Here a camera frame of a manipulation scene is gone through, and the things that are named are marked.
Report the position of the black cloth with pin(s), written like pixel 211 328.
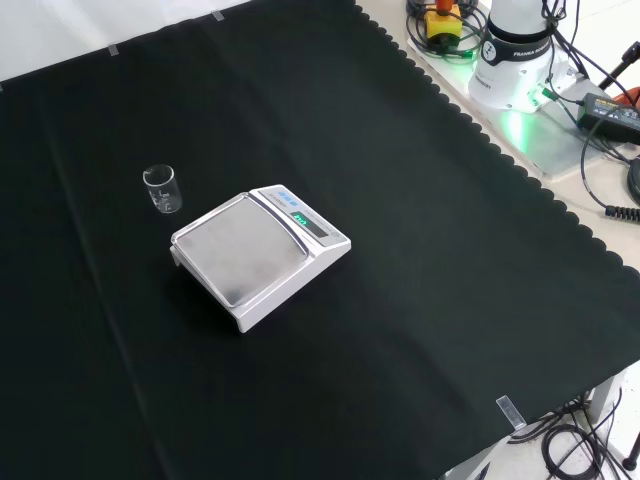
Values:
pixel 400 300

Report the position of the black power adapter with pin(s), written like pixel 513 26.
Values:
pixel 607 112

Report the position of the yellow stop button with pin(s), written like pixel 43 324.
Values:
pixel 442 22

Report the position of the black tripod leg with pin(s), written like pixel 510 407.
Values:
pixel 620 67

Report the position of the black tripod foot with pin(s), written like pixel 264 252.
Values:
pixel 634 452

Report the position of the white electronic balance steel pan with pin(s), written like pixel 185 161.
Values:
pixel 240 260

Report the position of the orange round object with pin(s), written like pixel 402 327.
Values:
pixel 631 96

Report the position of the grey tape piece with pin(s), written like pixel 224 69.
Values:
pixel 217 15
pixel 113 50

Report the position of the black round pedal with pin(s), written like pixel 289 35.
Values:
pixel 635 180

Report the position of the small clear glass beaker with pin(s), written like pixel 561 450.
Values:
pixel 164 192

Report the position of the clear tape strip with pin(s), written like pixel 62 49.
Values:
pixel 511 412

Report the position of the grey table leg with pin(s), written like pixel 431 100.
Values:
pixel 606 397

